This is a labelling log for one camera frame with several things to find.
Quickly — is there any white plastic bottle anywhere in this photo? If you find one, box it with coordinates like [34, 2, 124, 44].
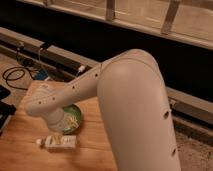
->
[36, 135, 77, 150]

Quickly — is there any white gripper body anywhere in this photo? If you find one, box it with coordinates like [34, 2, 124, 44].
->
[47, 114, 68, 132]

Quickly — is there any black object at left edge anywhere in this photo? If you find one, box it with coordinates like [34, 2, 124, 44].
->
[0, 85, 16, 134]

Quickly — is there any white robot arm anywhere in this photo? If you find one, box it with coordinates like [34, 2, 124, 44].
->
[25, 49, 181, 171]

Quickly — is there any green ceramic bowl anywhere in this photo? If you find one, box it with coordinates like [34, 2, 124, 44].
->
[63, 104, 82, 135]

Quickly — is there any white cable plug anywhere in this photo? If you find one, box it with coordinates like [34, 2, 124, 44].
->
[78, 65, 86, 74]

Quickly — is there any black coiled cable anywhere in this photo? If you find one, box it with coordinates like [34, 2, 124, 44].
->
[2, 65, 40, 91]

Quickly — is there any blue box on floor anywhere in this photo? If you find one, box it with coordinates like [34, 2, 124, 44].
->
[33, 70, 48, 80]

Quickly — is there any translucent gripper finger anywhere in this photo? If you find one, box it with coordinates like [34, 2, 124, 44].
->
[51, 134, 57, 144]
[67, 116, 79, 128]

